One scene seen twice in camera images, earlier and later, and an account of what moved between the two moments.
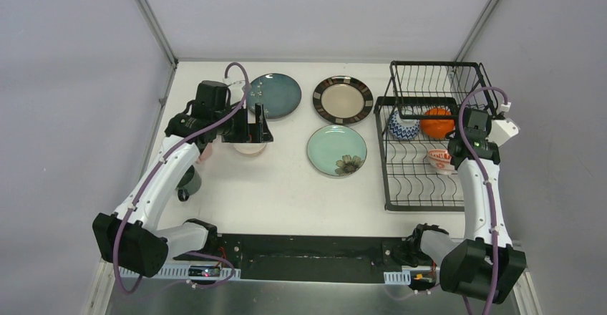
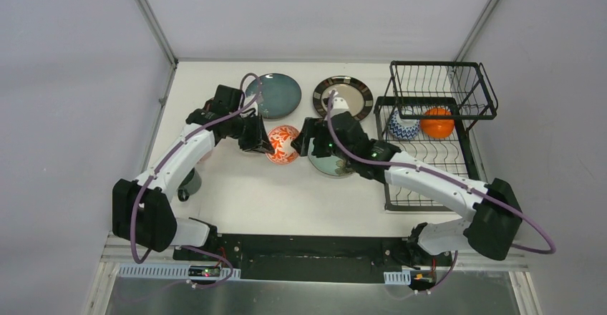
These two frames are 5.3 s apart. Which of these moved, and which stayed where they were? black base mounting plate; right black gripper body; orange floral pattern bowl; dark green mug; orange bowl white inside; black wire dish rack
Moved: right black gripper body; orange floral pattern bowl
Stayed: dark green mug; black base mounting plate; black wire dish rack; orange bowl white inside
